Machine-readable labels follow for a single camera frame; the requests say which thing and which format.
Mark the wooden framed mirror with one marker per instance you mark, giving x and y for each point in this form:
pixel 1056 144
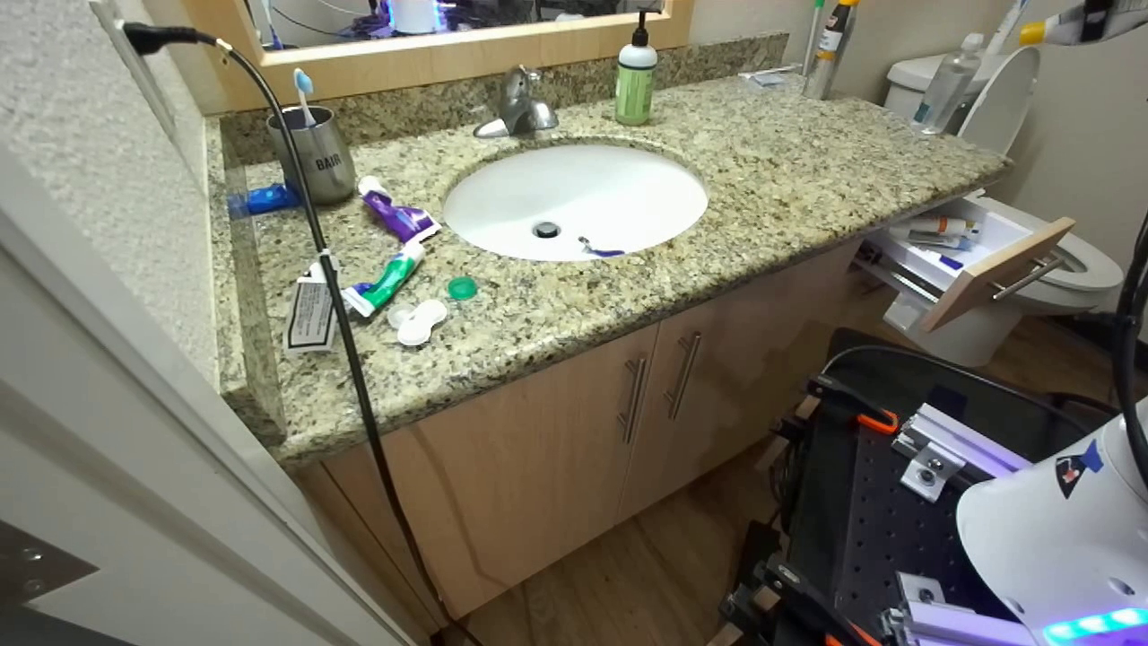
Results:
pixel 361 58

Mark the clear plastic bottle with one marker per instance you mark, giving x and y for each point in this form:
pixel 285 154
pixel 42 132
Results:
pixel 947 92

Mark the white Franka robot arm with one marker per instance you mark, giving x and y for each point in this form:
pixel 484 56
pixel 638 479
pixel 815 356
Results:
pixel 1052 538

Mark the white contact lens case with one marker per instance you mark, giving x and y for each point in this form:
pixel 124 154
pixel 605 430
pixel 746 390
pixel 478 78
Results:
pixel 418 323

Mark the green white toothpaste tube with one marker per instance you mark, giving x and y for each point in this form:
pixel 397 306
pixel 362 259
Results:
pixel 386 284

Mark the light wooden vanity cabinet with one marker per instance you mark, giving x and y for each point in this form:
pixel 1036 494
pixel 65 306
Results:
pixel 551 479

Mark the grey metal cup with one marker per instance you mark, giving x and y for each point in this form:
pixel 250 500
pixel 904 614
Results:
pixel 319 162

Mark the small blue floss pick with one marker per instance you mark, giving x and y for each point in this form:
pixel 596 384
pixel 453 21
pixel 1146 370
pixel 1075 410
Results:
pixel 601 247

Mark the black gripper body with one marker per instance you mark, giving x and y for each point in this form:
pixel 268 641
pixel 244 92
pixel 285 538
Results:
pixel 1132 11

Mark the light wooden drawer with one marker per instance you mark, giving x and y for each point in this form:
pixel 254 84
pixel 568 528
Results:
pixel 999 272

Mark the small blue plastic item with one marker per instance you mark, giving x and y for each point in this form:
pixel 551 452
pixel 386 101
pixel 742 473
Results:
pixel 268 199

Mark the black robot cart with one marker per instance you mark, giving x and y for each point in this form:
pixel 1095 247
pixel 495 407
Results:
pixel 862 515

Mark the clear flat plastic wrapper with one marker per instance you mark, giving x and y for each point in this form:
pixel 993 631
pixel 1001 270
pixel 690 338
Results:
pixel 772 76

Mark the silver spray can orange cap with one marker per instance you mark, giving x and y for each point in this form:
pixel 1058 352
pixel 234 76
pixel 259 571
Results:
pixel 826 56

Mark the white blue toothbrush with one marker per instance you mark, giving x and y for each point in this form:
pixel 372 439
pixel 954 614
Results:
pixel 306 92

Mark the chrome faucet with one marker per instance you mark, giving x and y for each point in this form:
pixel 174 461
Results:
pixel 523 110

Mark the purple toothpaste tube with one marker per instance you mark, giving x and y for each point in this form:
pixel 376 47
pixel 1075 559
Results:
pixel 397 217

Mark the green soap pump bottle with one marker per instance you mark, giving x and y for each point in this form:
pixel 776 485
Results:
pixel 637 86

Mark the blue white tube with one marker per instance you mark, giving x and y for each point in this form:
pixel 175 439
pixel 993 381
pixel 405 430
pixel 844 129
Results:
pixel 938 234

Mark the white door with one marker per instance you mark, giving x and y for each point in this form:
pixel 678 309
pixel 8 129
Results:
pixel 107 452

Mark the white toilet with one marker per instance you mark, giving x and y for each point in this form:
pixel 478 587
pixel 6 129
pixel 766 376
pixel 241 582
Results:
pixel 1077 270

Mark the dark sink drain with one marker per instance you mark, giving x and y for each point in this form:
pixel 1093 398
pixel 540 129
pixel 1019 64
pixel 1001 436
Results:
pixel 546 226

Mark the green round cap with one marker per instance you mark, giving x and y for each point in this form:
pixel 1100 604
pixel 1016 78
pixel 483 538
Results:
pixel 464 287

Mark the white oval sink basin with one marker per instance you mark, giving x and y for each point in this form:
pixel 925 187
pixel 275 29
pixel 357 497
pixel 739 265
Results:
pixel 596 191

